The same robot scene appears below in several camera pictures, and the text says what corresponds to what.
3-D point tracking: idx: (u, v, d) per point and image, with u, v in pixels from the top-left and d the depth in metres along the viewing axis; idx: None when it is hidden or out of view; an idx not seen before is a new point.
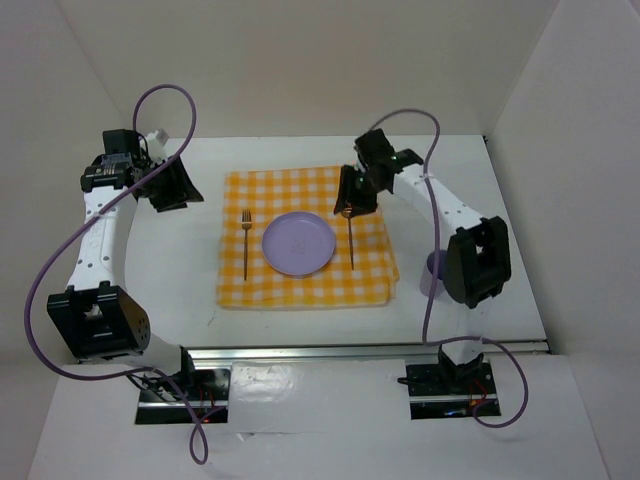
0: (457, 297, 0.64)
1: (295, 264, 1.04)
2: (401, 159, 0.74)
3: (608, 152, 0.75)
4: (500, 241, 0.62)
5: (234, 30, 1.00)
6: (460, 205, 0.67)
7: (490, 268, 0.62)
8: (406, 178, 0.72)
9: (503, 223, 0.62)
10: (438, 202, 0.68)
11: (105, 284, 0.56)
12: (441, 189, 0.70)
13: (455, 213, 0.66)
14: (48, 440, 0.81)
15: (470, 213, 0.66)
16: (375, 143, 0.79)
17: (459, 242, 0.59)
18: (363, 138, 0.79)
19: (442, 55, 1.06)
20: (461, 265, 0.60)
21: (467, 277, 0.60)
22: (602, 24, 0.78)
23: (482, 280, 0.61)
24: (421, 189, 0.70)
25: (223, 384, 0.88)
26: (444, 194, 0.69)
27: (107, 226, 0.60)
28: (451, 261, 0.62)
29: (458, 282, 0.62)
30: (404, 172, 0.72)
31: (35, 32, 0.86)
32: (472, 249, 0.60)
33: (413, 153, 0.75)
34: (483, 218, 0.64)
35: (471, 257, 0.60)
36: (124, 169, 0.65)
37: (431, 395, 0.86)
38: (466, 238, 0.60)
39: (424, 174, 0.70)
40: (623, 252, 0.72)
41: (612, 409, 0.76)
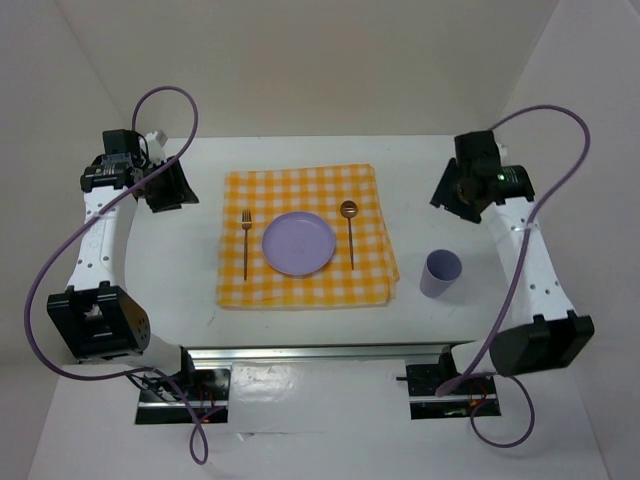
0: (498, 361, 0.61)
1: (295, 264, 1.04)
2: (510, 185, 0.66)
3: (608, 151, 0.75)
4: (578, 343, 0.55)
5: (234, 30, 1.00)
6: (551, 283, 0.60)
7: (548, 356, 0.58)
8: (504, 214, 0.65)
9: (592, 327, 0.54)
10: (527, 265, 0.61)
11: (105, 284, 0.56)
12: (538, 247, 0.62)
13: (542, 291, 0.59)
14: (48, 439, 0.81)
15: (561, 297, 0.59)
16: (481, 147, 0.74)
17: (530, 338, 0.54)
18: (469, 136, 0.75)
19: (442, 55, 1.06)
20: (519, 354, 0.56)
21: (516, 362, 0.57)
22: (601, 24, 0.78)
23: (528, 366, 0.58)
24: (515, 239, 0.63)
25: (223, 384, 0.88)
26: (540, 257, 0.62)
27: (107, 227, 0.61)
28: (511, 339, 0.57)
29: (506, 358, 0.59)
30: (506, 203, 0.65)
31: (35, 33, 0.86)
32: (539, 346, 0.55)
33: (527, 182, 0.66)
34: (571, 311, 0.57)
35: (532, 353, 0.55)
36: (124, 169, 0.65)
37: (431, 395, 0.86)
38: (540, 334, 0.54)
39: (528, 223, 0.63)
40: (623, 252, 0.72)
41: (612, 408, 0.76)
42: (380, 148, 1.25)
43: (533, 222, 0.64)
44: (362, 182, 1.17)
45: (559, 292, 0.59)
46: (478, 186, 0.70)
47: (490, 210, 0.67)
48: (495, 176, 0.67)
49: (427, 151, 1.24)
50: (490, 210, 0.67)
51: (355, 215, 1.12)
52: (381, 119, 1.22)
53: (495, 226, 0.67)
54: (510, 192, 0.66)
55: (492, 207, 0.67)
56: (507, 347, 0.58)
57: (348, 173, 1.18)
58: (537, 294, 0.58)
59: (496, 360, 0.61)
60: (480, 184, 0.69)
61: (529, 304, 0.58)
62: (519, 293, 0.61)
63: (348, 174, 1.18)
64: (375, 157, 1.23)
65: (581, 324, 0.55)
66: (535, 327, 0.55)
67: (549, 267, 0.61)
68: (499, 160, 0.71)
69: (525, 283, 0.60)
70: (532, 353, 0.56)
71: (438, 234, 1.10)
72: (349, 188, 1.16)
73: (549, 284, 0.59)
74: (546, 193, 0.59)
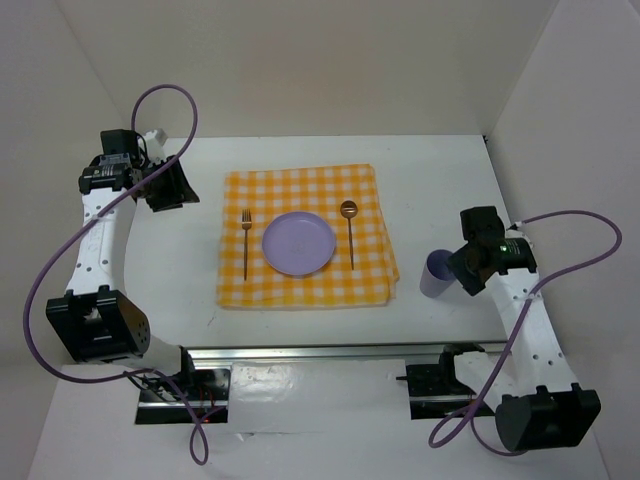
0: (504, 435, 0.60)
1: (295, 264, 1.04)
2: (513, 256, 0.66)
3: (609, 151, 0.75)
4: (586, 418, 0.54)
5: (234, 30, 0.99)
6: (555, 354, 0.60)
7: (561, 435, 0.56)
8: (507, 284, 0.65)
9: (597, 403, 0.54)
10: (529, 334, 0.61)
11: (104, 288, 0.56)
12: (541, 317, 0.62)
13: (546, 363, 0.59)
14: (49, 439, 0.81)
15: (565, 370, 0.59)
16: (485, 220, 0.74)
17: (533, 412, 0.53)
18: (472, 212, 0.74)
19: (442, 55, 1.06)
20: (523, 427, 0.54)
21: (522, 437, 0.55)
22: (601, 24, 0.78)
23: (539, 443, 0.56)
24: (517, 309, 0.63)
25: (223, 384, 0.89)
26: (543, 326, 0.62)
27: (106, 229, 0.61)
28: (516, 411, 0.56)
29: (512, 432, 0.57)
30: (509, 273, 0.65)
31: (34, 33, 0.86)
32: (543, 420, 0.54)
33: (529, 253, 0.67)
34: (576, 384, 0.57)
35: (537, 427, 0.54)
36: (122, 170, 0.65)
37: (431, 396, 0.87)
38: (544, 407, 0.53)
39: (530, 294, 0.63)
40: (623, 253, 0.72)
41: (612, 409, 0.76)
42: (380, 148, 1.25)
43: (537, 291, 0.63)
44: (362, 182, 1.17)
45: (562, 365, 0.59)
46: (482, 254, 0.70)
47: (493, 279, 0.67)
48: (498, 246, 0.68)
49: (427, 151, 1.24)
50: (493, 280, 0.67)
51: (355, 215, 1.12)
52: (381, 119, 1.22)
53: (498, 296, 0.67)
54: (515, 262, 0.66)
55: (495, 277, 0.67)
56: (511, 418, 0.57)
57: (348, 173, 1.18)
58: (539, 365, 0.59)
59: (504, 437, 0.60)
60: (483, 254, 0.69)
61: (531, 374, 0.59)
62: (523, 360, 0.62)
63: (348, 174, 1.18)
64: (375, 156, 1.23)
65: (586, 399, 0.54)
66: (538, 399, 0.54)
67: (552, 340, 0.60)
68: (501, 233, 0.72)
69: (527, 353, 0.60)
70: (537, 428, 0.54)
71: (438, 233, 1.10)
72: (349, 188, 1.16)
73: (550, 358, 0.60)
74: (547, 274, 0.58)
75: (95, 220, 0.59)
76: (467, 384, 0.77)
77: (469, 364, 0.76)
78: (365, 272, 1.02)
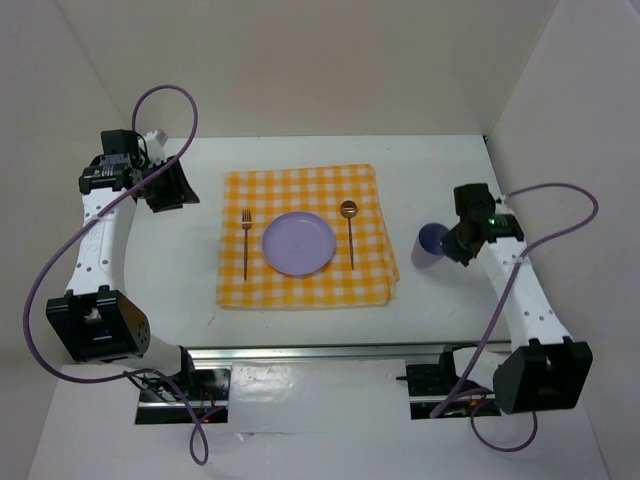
0: (501, 399, 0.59)
1: (295, 264, 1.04)
2: (500, 227, 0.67)
3: (608, 151, 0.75)
4: (580, 373, 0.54)
5: (234, 30, 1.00)
6: (546, 310, 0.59)
7: (557, 395, 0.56)
8: (496, 251, 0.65)
9: (590, 354, 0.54)
10: (520, 292, 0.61)
11: (104, 289, 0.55)
12: (531, 279, 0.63)
13: (537, 318, 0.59)
14: (49, 440, 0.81)
15: (555, 325, 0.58)
16: (477, 196, 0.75)
17: (528, 365, 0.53)
18: (466, 189, 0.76)
19: (442, 54, 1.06)
20: (519, 385, 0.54)
21: (518, 396, 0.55)
22: (601, 25, 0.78)
23: (536, 403, 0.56)
24: (506, 272, 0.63)
25: (223, 384, 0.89)
26: (533, 286, 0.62)
27: (106, 229, 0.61)
28: (511, 368, 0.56)
29: (509, 392, 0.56)
30: (498, 242, 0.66)
31: (35, 33, 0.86)
32: (540, 375, 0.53)
33: (516, 224, 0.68)
34: (567, 338, 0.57)
35: (533, 383, 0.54)
36: (123, 170, 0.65)
37: (431, 395, 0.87)
38: (538, 358, 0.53)
39: (519, 258, 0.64)
40: (622, 253, 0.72)
41: (612, 408, 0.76)
42: (380, 148, 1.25)
43: (525, 255, 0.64)
44: (362, 181, 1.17)
45: (553, 321, 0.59)
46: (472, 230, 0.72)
47: (484, 250, 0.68)
48: (487, 219, 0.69)
49: (427, 151, 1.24)
50: (483, 249, 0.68)
51: (355, 215, 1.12)
52: (381, 119, 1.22)
53: (488, 263, 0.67)
54: (502, 233, 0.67)
55: (484, 245, 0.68)
56: (507, 376, 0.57)
57: (348, 173, 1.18)
58: (531, 319, 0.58)
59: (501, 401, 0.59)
60: (474, 229, 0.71)
61: (524, 330, 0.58)
62: (515, 320, 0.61)
63: (348, 174, 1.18)
64: (375, 156, 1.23)
65: (578, 351, 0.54)
66: (533, 350, 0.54)
67: (541, 296, 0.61)
68: (493, 208, 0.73)
69: (518, 310, 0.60)
70: (533, 385, 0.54)
71: None
72: (349, 188, 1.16)
73: (541, 313, 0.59)
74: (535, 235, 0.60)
75: (95, 220, 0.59)
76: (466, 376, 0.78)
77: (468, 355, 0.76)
78: (365, 271, 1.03)
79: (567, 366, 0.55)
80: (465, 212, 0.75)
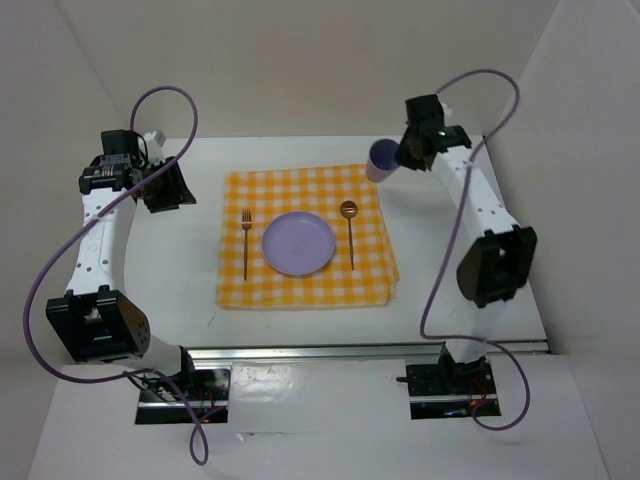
0: (467, 289, 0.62)
1: (295, 264, 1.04)
2: (451, 138, 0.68)
3: (608, 152, 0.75)
4: (528, 254, 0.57)
5: (234, 31, 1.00)
6: (496, 205, 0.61)
7: (508, 277, 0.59)
8: (448, 159, 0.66)
9: (536, 236, 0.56)
10: (473, 193, 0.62)
11: (104, 288, 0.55)
12: (482, 184, 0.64)
13: (489, 213, 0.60)
14: (48, 440, 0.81)
15: (505, 216, 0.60)
16: (427, 106, 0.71)
17: (484, 251, 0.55)
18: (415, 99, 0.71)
19: (442, 54, 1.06)
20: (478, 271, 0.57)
21: (480, 281, 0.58)
22: (601, 25, 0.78)
23: (492, 289, 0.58)
24: (460, 178, 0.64)
25: (223, 384, 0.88)
26: (485, 190, 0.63)
27: (106, 229, 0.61)
28: (470, 259, 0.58)
29: (472, 280, 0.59)
30: (449, 151, 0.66)
31: (35, 34, 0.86)
32: (493, 260, 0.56)
33: (465, 135, 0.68)
34: (515, 225, 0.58)
35: (488, 269, 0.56)
36: (123, 170, 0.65)
37: (431, 395, 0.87)
38: (491, 245, 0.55)
39: (469, 162, 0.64)
40: (623, 253, 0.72)
41: (612, 408, 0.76)
42: None
43: (475, 162, 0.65)
44: (362, 182, 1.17)
45: (503, 214, 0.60)
46: (425, 145, 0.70)
47: (438, 160, 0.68)
48: (438, 132, 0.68)
49: None
50: (437, 160, 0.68)
51: (355, 215, 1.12)
52: (382, 119, 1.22)
53: (445, 174, 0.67)
54: (454, 144, 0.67)
55: (437, 156, 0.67)
56: (467, 270, 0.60)
57: (348, 173, 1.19)
58: (483, 213, 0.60)
59: (468, 294, 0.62)
60: (426, 144, 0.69)
61: (479, 225, 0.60)
62: (471, 221, 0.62)
63: (348, 174, 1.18)
64: None
65: (526, 235, 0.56)
66: (486, 240, 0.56)
67: (489, 193, 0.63)
68: (443, 117, 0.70)
69: (472, 208, 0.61)
70: (488, 271, 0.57)
71: (437, 233, 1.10)
72: (349, 188, 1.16)
73: (493, 208, 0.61)
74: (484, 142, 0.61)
75: (95, 220, 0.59)
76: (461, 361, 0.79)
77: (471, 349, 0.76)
78: (365, 271, 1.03)
79: (516, 250, 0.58)
80: (416, 126, 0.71)
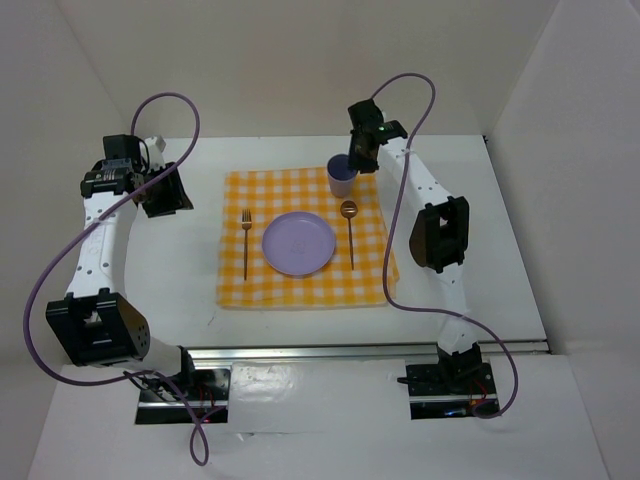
0: (421, 257, 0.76)
1: (295, 264, 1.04)
2: (388, 130, 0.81)
3: (608, 153, 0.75)
4: (462, 219, 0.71)
5: (234, 31, 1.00)
6: (432, 182, 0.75)
7: (452, 241, 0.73)
8: (390, 150, 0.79)
9: (467, 203, 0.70)
10: (412, 174, 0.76)
11: (105, 291, 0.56)
12: (419, 165, 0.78)
13: (428, 189, 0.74)
14: (48, 440, 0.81)
15: (441, 190, 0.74)
16: (368, 111, 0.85)
17: (426, 222, 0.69)
18: (357, 105, 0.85)
19: (442, 54, 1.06)
20: (425, 239, 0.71)
21: (429, 247, 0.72)
22: (602, 25, 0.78)
23: (440, 251, 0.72)
24: (400, 163, 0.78)
25: (223, 384, 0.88)
26: (423, 170, 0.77)
27: (107, 233, 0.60)
28: (419, 230, 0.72)
29: (423, 248, 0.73)
30: (389, 143, 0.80)
31: (36, 35, 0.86)
32: (436, 228, 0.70)
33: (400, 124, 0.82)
34: (451, 197, 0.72)
35: (434, 236, 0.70)
36: (124, 174, 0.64)
37: (431, 395, 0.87)
38: (433, 216, 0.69)
39: (407, 149, 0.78)
40: (623, 253, 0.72)
41: (613, 409, 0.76)
42: None
43: (411, 148, 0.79)
44: (362, 182, 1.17)
45: (440, 189, 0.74)
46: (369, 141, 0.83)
47: (381, 151, 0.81)
48: (377, 128, 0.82)
49: (427, 151, 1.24)
50: (381, 151, 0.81)
51: (355, 215, 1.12)
52: None
53: (388, 162, 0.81)
54: (391, 134, 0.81)
55: (379, 148, 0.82)
56: (418, 240, 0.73)
57: None
58: (423, 190, 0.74)
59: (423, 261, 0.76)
60: (369, 140, 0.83)
61: (420, 200, 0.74)
62: (414, 199, 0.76)
63: None
64: None
65: (459, 204, 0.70)
66: (429, 212, 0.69)
67: (427, 173, 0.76)
68: (382, 117, 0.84)
69: (414, 187, 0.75)
70: (435, 238, 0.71)
71: None
72: None
73: (433, 186, 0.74)
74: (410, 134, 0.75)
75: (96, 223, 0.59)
76: (454, 350, 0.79)
77: (462, 337, 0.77)
78: (365, 271, 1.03)
79: (453, 217, 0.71)
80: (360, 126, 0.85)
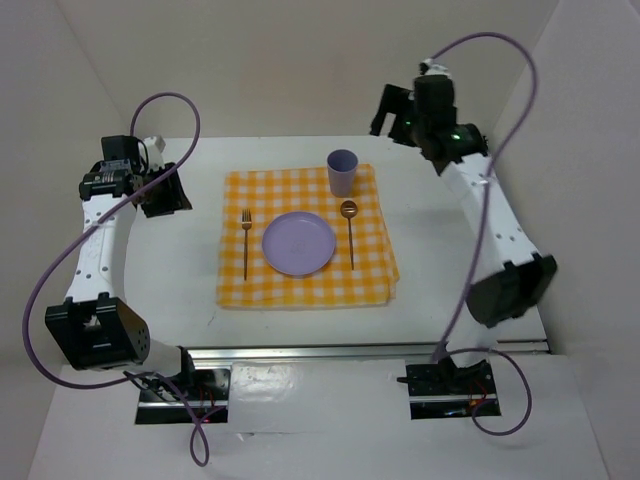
0: (477, 311, 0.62)
1: (295, 264, 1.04)
2: (465, 143, 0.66)
3: (608, 152, 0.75)
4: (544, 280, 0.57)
5: (234, 31, 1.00)
6: (514, 229, 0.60)
7: (522, 299, 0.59)
8: (464, 173, 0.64)
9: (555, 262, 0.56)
10: (491, 216, 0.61)
11: (104, 295, 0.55)
12: (499, 202, 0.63)
13: (508, 239, 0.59)
14: (48, 440, 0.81)
15: (524, 243, 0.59)
16: (442, 95, 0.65)
17: (502, 286, 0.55)
18: (431, 83, 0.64)
19: (441, 54, 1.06)
20: (494, 300, 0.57)
21: (496, 309, 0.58)
22: (602, 25, 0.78)
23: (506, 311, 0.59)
24: (476, 195, 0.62)
25: (224, 384, 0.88)
26: (503, 210, 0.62)
27: (106, 236, 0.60)
28: (488, 286, 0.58)
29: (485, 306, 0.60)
30: (464, 162, 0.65)
31: (35, 34, 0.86)
32: (511, 292, 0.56)
33: (480, 137, 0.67)
34: (536, 253, 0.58)
35: (505, 298, 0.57)
36: (123, 176, 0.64)
37: (431, 395, 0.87)
38: (511, 278, 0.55)
39: (487, 178, 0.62)
40: (623, 252, 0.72)
41: (613, 409, 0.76)
42: (380, 147, 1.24)
43: (491, 175, 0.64)
44: (362, 182, 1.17)
45: (519, 236, 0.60)
46: (435, 146, 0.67)
47: (450, 170, 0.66)
48: (450, 136, 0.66)
49: None
50: (449, 170, 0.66)
51: (355, 215, 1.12)
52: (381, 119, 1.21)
53: (456, 184, 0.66)
54: (467, 149, 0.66)
55: (449, 166, 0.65)
56: (481, 296, 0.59)
57: None
58: (503, 241, 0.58)
59: (479, 316, 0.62)
60: (436, 146, 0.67)
61: (497, 253, 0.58)
62: (486, 244, 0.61)
63: None
64: (375, 157, 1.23)
65: (545, 263, 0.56)
66: (506, 273, 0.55)
67: (507, 213, 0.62)
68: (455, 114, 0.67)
69: (492, 233, 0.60)
70: (506, 300, 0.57)
71: (436, 232, 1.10)
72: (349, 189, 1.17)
73: (512, 235, 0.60)
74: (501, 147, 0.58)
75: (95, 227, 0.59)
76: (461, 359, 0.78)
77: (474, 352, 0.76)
78: (364, 270, 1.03)
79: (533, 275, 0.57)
80: (427, 117, 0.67)
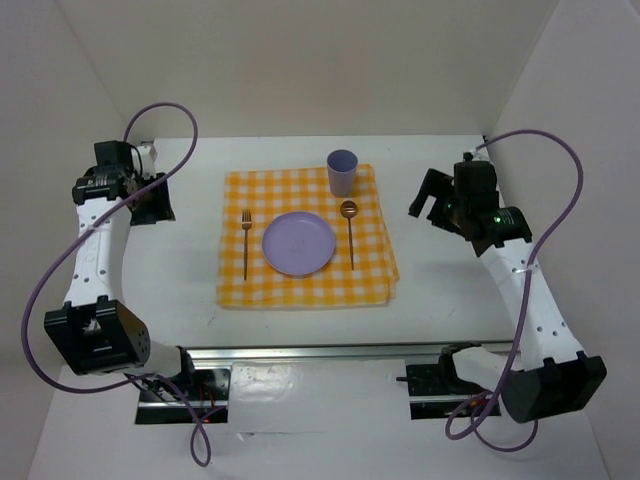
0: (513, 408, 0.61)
1: (295, 264, 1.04)
2: (507, 227, 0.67)
3: (607, 153, 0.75)
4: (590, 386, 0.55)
5: (233, 31, 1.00)
6: (558, 325, 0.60)
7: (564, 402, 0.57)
8: (505, 257, 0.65)
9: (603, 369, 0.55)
10: (531, 308, 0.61)
11: (103, 299, 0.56)
12: (541, 290, 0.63)
13: (550, 334, 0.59)
14: (48, 440, 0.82)
15: (567, 339, 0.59)
16: (483, 183, 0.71)
17: (542, 386, 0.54)
18: (472, 171, 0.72)
19: (442, 54, 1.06)
20: (532, 400, 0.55)
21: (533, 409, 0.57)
22: (601, 25, 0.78)
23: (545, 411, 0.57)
24: (517, 281, 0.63)
25: (223, 384, 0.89)
26: (545, 299, 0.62)
27: (102, 240, 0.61)
28: (526, 383, 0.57)
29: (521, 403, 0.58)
30: (505, 245, 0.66)
31: (34, 35, 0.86)
32: (553, 393, 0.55)
33: (523, 222, 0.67)
34: (581, 353, 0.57)
35: (545, 400, 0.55)
36: (117, 180, 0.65)
37: (431, 396, 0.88)
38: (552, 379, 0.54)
39: (528, 265, 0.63)
40: (622, 253, 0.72)
41: (612, 409, 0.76)
42: (380, 147, 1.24)
43: (533, 262, 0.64)
44: (362, 182, 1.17)
45: (562, 331, 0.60)
46: (475, 227, 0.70)
47: (489, 252, 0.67)
48: (492, 218, 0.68)
49: (427, 151, 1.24)
50: (488, 252, 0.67)
51: (355, 215, 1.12)
52: (381, 119, 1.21)
53: (496, 270, 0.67)
54: (508, 234, 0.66)
55: (489, 249, 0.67)
56: (518, 392, 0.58)
57: None
58: (545, 336, 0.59)
59: (514, 410, 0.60)
60: (477, 227, 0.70)
61: (538, 348, 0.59)
62: (526, 334, 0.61)
63: None
64: (375, 157, 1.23)
65: (591, 365, 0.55)
66: (547, 371, 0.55)
67: (550, 303, 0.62)
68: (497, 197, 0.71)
69: (532, 326, 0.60)
70: (546, 401, 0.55)
71: (436, 233, 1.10)
72: None
73: (556, 331, 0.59)
74: (541, 237, 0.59)
75: (91, 231, 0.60)
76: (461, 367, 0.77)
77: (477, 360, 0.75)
78: (365, 270, 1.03)
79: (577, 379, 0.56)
80: (467, 200, 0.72)
